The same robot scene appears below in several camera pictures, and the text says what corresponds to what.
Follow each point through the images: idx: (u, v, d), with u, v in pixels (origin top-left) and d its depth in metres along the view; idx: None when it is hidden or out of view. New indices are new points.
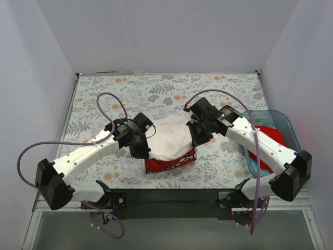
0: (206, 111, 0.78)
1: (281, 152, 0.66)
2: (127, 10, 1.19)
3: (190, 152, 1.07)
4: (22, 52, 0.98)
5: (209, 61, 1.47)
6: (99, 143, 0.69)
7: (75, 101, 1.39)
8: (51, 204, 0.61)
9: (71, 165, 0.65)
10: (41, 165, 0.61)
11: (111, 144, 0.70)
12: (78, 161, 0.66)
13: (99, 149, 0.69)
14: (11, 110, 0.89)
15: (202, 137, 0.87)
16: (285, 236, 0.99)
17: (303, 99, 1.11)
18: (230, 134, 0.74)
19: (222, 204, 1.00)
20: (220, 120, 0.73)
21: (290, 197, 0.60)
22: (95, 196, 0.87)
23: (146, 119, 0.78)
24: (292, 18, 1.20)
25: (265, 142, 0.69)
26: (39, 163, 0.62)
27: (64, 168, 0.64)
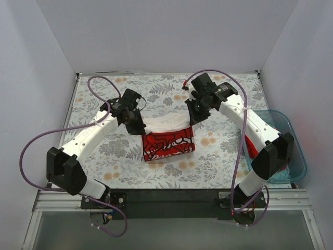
0: (205, 86, 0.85)
1: (265, 131, 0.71)
2: (127, 9, 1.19)
3: (187, 133, 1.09)
4: (22, 52, 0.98)
5: (208, 61, 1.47)
6: (100, 122, 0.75)
7: (75, 101, 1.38)
8: (69, 185, 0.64)
9: (80, 147, 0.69)
10: (52, 152, 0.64)
11: (111, 121, 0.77)
12: (87, 141, 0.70)
13: (101, 128, 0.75)
14: (11, 110, 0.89)
15: (201, 115, 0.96)
16: (285, 237, 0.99)
17: (302, 99, 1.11)
18: (224, 109, 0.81)
19: (222, 204, 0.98)
20: (216, 95, 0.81)
21: (266, 175, 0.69)
22: (99, 191, 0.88)
23: (136, 92, 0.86)
24: (292, 18, 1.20)
25: (253, 120, 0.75)
26: (49, 151, 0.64)
27: (75, 150, 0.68)
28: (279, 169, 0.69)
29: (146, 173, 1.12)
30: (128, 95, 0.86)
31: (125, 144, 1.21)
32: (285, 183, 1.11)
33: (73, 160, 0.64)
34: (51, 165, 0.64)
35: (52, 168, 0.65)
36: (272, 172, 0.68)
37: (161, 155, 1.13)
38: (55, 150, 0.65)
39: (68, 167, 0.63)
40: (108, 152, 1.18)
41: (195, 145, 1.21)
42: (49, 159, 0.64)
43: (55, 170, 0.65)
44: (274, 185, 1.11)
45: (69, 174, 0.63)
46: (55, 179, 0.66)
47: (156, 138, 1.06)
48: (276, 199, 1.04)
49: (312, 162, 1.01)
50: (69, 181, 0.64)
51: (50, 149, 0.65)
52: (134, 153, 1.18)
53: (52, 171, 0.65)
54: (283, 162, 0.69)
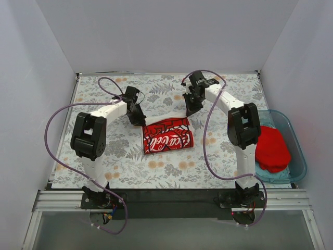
0: (198, 79, 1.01)
1: (233, 102, 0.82)
2: (127, 9, 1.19)
3: (184, 121, 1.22)
4: (22, 52, 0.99)
5: (209, 61, 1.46)
6: (116, 103, 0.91)
7: (75, 101, 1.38)
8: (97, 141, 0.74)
9: (104, 114, 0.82)
10: (81, 115, 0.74)
11: (124, 104, 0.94)
12: (109, 111, 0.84)
13: (118, 107, 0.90)
14: (11, 110, 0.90)
15: (194, 106, 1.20)
16: (286, 237, 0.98)
17: (302, 98, 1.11)
18: (207, 95, 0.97)
19: (222, 204, 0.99)
20: (203, 86, 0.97)
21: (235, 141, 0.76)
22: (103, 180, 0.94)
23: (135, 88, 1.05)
24: (293, 19, 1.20)
25: (226, 97, 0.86)
26: (78, 114, 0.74)
27: (101, 114, 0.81)
28: (249, 136, 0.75)
29: (146, 173, 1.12)
30: (129, 90, 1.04)
31: (125, 144, 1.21)
32: (285, 183, 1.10)
33: (101, 119, 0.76)
34: (79, 125, 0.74)
35: (80, 128, 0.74)
36: (240, 134, 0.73)
37: (159, 139, 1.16)
38: (84, 113, 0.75)
39: (99, 124, 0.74)
40: (108, 152, 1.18)
41: (194, 145, 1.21)
42: (78, 121, 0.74)
43: (81, 132, 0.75)
44: (274, 185, 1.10)
45: (99, 130, 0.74)
46: (79, 140, 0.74)
47: (157, 124, 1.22)
48: (276, 199, 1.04)
49: (312, 162, 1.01)
50: (97, 138, 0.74)
51: (79, 113, 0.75)
52: (134, 153, 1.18)
53: (79, 132, 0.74)
54: (252, 129, 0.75)
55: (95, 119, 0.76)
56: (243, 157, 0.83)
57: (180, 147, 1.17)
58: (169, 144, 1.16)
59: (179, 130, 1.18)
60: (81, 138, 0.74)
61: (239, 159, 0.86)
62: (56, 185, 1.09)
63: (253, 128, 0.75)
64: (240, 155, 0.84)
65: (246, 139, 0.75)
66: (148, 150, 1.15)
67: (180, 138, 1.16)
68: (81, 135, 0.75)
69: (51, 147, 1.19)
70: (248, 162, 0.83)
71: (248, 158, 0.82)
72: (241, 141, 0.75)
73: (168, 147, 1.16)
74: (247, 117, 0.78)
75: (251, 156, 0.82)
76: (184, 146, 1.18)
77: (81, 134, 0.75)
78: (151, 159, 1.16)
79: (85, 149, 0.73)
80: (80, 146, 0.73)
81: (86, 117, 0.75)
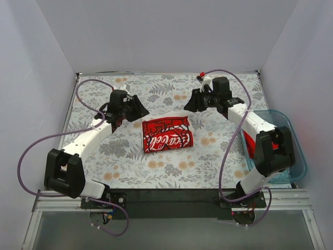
0: (222, 92, 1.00)
1: (262, 125, 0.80)
2: (127, 9, 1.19)
3: (184, 121, 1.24)
4: (22, 53, 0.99)
5: (209, 61, 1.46)
6: (98, 127, 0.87)
7: (75, 101, 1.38)
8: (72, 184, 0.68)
9: (81, 148, 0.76)
10: (53, 153, 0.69)
11: (106, 127, 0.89)
12: (86, 143, 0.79)
13: (99, 132, 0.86)
14: (11, 110, 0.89)
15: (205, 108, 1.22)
16: (286, 237, 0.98)
17: (302, 99, 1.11)
18: (230, 114, 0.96)
19: (223, 204, 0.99)
20: (226, 104, 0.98)
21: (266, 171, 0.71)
22: (98, 191, 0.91)
23: (120, 95, 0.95)
24: (292, 19, 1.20)
25: (252, 118, 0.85)
26: (49, 153, 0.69)
27: (77, 150, 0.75)
28: (281, 165, 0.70)
29: (146, 173, 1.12)
30: (115, 98, 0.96)
31: (124, 144, 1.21)
32: (285, 183, 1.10)
33: (75, 158, 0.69)
34: (52, 165, 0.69)
35: (52, 169, 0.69)
36: (271, 163, 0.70)
37: (159, 138, 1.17)
38: (55, 151, 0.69)
39: (71, 165, 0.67)
40: (108, 152, 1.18)
41: (194, 143, 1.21)
42: (51, 160, 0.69)
43: (55, 171, 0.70)
44: (274, 185, 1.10)
45: (71, 171, 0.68)
46: (53, 181, 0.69)
47: (157, 123, 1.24)
48: (276, 199, 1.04)
49: (312, 162, 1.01)
50: (71, 179, 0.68)
51: (50, 150, 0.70)
52: (134, 153, 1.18)
53: (52, 172, 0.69)
54: (283, 160, 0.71)
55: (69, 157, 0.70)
56: (261, 180, 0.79)
57: (180, 146, 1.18)
58: (169, 142, 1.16)
59: (179, 129, 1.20)
60: (56, 178, 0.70)
61: (255, 178, 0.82)
62: None
63: (284, 158, 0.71)
64: (257, 176, 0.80)
65: (276, 170, 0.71)
66: (147, 149, 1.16)
67: (179, 138, 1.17)
68: (55, 174, 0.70)
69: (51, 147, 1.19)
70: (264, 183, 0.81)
71: (265, 180, 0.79)
72: (269, 171, 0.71)
73: (168, 147, 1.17)
74: (278, 142, 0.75)
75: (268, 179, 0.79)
76: (184, 145, 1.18)
77: (55, 173, 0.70)
78: (151, 160, 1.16)
79: (61, 189, 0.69)
80: (56, 186, 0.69)
81: (59, 154, 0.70)
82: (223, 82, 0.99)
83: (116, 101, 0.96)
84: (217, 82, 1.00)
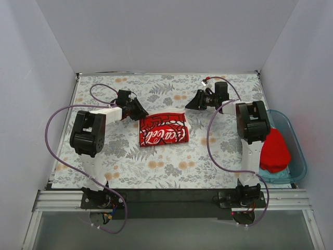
0: (220, 93, 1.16)
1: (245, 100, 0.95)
2: (127, 9, 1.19)
3: (180, 117, 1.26)
4: (22, 52, 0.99)
5: (209, 60, 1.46)
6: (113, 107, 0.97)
7: (75, 101, 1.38)
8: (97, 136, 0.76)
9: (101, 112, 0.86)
10: (82, 112, 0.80)
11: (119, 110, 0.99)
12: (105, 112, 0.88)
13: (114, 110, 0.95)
14: (11, 110, 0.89)
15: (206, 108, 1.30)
16: (286, 237, 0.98)
17: (302, 99, 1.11)
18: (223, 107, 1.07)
19: (223, 204, 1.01)
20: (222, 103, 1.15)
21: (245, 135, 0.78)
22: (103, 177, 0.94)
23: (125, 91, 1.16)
24: (292, 19, 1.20)
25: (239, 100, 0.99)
26: (78, 112, 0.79)
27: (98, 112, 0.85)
28: (258, 129, 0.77)
29: (146, 173, 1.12)
30: (120, 95, 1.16)
31: (124, 144, 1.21)
32: (285, 183, 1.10)
33: (101, 116, 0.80)
34: (79, 122, 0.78)
35: (79, 124, 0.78)
36: (248, 128, 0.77)
37: (155, 132, 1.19)
38: (83, 111, 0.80)
39: (99, 120, 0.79)
40: (108, 153, 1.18)
41: (190, 138, 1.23)
42: (78, 118, 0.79)
43: (81, 128, 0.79)
44: (274, 185, 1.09)
45: (98, 125, 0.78)
46: (78, 136, 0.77)
47: (153, 118, 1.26)
48: (276, 199, 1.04)
49: (312, 162, 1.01)
50: (96, 134, 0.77)
51: (79, 111, 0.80)
52: (134, 153, 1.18)
53: (79, 128, 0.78)
54: (260, 124, 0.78)
55: (95, 116, 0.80)
56: (247, 152, 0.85)
57: (176, 140, 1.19)
58: (165, 137, 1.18)
59: (175, 125, 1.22)
60: (80, 134, 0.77)
61: (244, 154, 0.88)
62: (56, 185, 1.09)
63: (261, 123, 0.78)
64: (245, 151, 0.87)
65: (254, 135, 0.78)
66: (143, 142, 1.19)
67: (175, 133, 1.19)
68: (81, 130, 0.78)
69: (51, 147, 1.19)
70: (253, 158, 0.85)
71: (253, 155, 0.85)
72: (248, 136, 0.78)
73: (164, 141, 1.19)
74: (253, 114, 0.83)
75: (256, 152, 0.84)
76: (180, 140, 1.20)
77: (81, 130, 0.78)
78: (151, 160, 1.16)
79: (85, 145, 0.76)
80: (80, 141, 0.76)
81: (86, 115, 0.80)
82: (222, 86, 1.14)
83: (123, 96, 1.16)
84: (217, 86, 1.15)
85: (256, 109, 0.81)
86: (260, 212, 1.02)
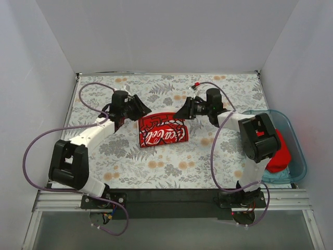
0: (214, 103, 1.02)
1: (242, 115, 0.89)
2: (127, 9, 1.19)
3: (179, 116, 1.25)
4: (22, 53, 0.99)
5: (209, 60, 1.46)
6: (102, 123, 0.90)
7: (75, 101, 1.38)
8: (78, 174, 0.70)
9: (86, 140, 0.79)
10: (60, 144, 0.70)
11: (110, 124, 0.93)
12: (91, 136, 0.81)
13: (103, 128, 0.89)
14: (11, 110, 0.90)
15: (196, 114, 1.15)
16: (286, 237, 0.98)
17: (302, 99, 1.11)
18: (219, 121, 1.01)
19: (222, 204, 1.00)
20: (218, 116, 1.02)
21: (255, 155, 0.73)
22: (100, 188, 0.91)
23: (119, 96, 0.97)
24: (292, 19, 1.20)
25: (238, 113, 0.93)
26: (56, 143, 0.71)
27: (82, 141, 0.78)
28: (268, 147, 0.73)
29: (146, 173, 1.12)
30: (116, 100, 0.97)
31: (124, 144, 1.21)
32: (285, 183, 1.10)
33: (82, 148, 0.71)
34: (58, 155, 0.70)
35: (59, 158, 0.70)
36: (258, 146, 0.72)
37: (154, 133, 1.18)
38: (62, 142, 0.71)
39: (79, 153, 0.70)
40: (108, 152, 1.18)
41: (189, 138, 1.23)
42: (56, 150, 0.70)
43: (61, 162, 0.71)
44: (274, 185, 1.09)
45: (78, 160, 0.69)
46: (58, 172, 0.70)
47: (152, 118, 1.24)
48: (276, 199, 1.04)
49: (312, 162, 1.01)
50: (77, 171, 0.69)
51: (58, 141, 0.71)
52: (134, 153, 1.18)
53: (58, 162, 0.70)
54: (269, 141, 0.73)
55: (76, 148, 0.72)
56: (254, 169, 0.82)
57: (175, 140, 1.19)
58: (165, 137, 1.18)
59: (174, 125, 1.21)
60: (61, 169, 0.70)
61: (250, 169, 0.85)
62: (57, 185, 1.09)
63: (270, 139, 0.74)
64: (251, 166, 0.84)
65: (264, 153, 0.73)
66: (143, 142, 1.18)
67: (175, 132, 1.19)
68: (61, 164, 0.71)
69: (51, 147, 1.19)
70: (258, 174, 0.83)
71: (259, 171, 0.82)
72: (258, 155, 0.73)
73: (164, 141, 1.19)
74: (259, 128, 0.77)
75: (262, 170, 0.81)
76: (180, 140, 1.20)
77: (61, 164, 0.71)
78: (151, 160, 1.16)
79: (66, 182, 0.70)
80: (61, 177, 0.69)
81: (65, 146, 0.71)
82: (217, 96, 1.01)
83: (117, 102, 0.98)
84: (210, 96, 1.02)
85: (261, 123, 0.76)
86: (260, 212, 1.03)
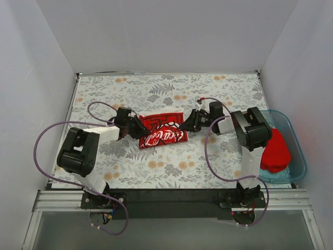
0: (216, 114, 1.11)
1: None
2: (127, 9, 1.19)
3: (179, 119, 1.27)
4: (22, 53, 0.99)
5: (209, 60, 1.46)
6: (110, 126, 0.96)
7: (75, 101, 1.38)
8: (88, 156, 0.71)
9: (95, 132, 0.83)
10: (74, 129, 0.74)
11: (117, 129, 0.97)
12: (101, 130, 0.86)
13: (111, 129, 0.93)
14: (11, 110, 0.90)
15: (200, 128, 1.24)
16: (286, 237, 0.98)
17: (302, 99, 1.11)
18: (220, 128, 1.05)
19: (222, 204, 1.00)
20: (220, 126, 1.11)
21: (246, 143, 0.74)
22: (100, 185, 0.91)
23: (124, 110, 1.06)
24: (293, 19, 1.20)
25: None
26: (71, 129, 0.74)
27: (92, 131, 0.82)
28: (259, 134, 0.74)
29: (146, 173, 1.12)
30: (120, 113, 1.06)
31: (124, 144, 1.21)
32: (285, 183, 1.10)
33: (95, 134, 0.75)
34: (70, 139, 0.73)
35: (70, 142, 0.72)
36: (249, 133, 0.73)
37: (154, 134, 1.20)
38: (76, 128, 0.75)
39: (91, 139, 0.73)
40: (109, 152, 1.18)
41: (189, 138, 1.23)
42: (69, 135, 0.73)
43: (72, 146, 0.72)
44: (274, 185, 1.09)
45: (89, 145, 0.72)
46: (66, 155, 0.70)
47: (152, 119, 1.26)
48: (276, 199, 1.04)
49: (312, 162, 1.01)
50: (87, 153, 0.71)
51: (71, 128, 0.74)
52: (134, 153, 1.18)
53: (68, 146, 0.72)
54: (260, 128, 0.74)
55: (89, 134, 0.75)
56: (248, 158, 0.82)
57: (175, 140, 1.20)
58: (164, 137, 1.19)
59: (174, 127, 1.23)
60: (70, 153, 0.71)
61: (244, 160, 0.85)
62: (57, 185, 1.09)
63: (261, 127, 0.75)
64: (245, 157, 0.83)
65: (255, 141, 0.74)
66: (143, 145, 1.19)
67: (174, 133, 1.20)
68: (71, 149, 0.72)
69: (51, 147, 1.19)
70: (254, 165, 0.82)
71: (254, 161, 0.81)
72: (249, 142, 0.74)
73: (164, 141, 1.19)
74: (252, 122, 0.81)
75: (257, 159, 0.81)
76: (179, 140, 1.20)
77: (71, 148, 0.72)
78: (151, 160, 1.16)
79: (72, 165, 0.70)
80: (68, 161, 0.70)
81: (78, 132, 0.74)
82: (218, 108, 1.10)
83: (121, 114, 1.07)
84: (212, 107, 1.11)
85: (253, 116, 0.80)
86: (260, 212, 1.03)
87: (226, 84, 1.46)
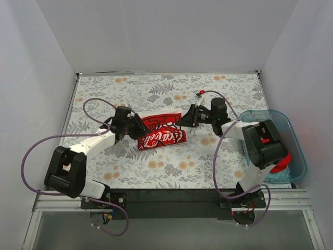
0: (218, 113, 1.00)
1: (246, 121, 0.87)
2: (127, 9, 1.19)
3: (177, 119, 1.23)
4: (22, 53, 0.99)
5: (209, 60, 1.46)
6: (103, 134, 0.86)
7: (75, 101, 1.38)
8: (74, 182, 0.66)
9: (86, 148, 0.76)
10: (59, 150, 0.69)
11: (112, 135, 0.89)
12: (92, 145, 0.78)
13: (103, 138, 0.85)
14: (11, 110, 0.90)
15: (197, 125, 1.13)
16: (286, 237, 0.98)
17: (302, 99, 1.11)
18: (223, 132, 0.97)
19: (222, 204, 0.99)
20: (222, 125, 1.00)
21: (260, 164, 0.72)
22: (99, 190, 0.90)
23: (124, 111, 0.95)
24: (292, 19, 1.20)
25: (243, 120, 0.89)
26: (56, 148, 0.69)
27: (82, 150, 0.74)
28: (274, 154, 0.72)
29: (146, 173, 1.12)
30: (119, 112, 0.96)
31: (124, 144, 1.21)
32: (285, 183, 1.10)
33: (81, 155, 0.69)
34: (56, 161, 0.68)
35: (56, 164, 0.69)
36: (264, 153, 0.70)
37: (152, 135, 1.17)
38: (62, 148, 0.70)
39: (77, 160, 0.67)
40: (108, 152, 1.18)
41: (189, 138, 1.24)
42: (55, 156, 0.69)
43: (59, 167, 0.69)
44: (274, 185, 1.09)
45: (75, 168, 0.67)
46: (54, 179, 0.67)
47: (150, 120, 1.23)
48: (276, 199, 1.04)
49: (312, 162, 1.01)
50: (73, 177, 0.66)
51: (57, 147, 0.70)
52: (134, 153, 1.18)
53: (55, 169, 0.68)
54: (274, 147, 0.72)
55: (76, 154, 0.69)
56: (257, 174, 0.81)
57: (174, 141, 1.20)
58: (163, 139, 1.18)
59: (173, 127, 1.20)
60: (58, 176, 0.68)
61: (252, 173, 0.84)
62: None
63: (277, 146, 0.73)
64: (254, 171, 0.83)
65: (269, 161, 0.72)
66: (141, 146, 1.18)
67: (173, 134, 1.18)
68: (58, 171, 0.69)
69: (51, 147, 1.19)
70: (261, 178, 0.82)
71: (262, 175, 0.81)
72: (264, 162, 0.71)
73: (162, 142, 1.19)
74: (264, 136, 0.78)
75: (265, 174, 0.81)
76: (179, 141, 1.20)
77: (58, 170, 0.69)
78: (151, 160, 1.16)
79: (60, 188, 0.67)
80: (55, 184, 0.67)
81: (64, 152, 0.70)
82: (221, 107, 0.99)
83: (120, 115, 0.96)
84: (215, 105, 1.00)
85: (266, 129, 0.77)
86: (260, 212, 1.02)
87: (226, 84, 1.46)
